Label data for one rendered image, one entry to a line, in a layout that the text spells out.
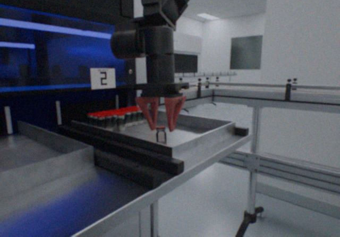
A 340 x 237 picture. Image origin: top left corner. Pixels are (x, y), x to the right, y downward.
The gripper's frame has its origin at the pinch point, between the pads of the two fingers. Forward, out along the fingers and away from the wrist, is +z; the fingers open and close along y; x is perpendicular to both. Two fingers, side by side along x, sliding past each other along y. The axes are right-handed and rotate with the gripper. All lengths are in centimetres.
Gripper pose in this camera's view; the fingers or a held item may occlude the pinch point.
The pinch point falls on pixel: (162, 126)
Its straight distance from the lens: 48.6
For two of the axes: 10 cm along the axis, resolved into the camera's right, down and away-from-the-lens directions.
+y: -9.0, -0.4, 4.2
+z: 0.3, 9.9, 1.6
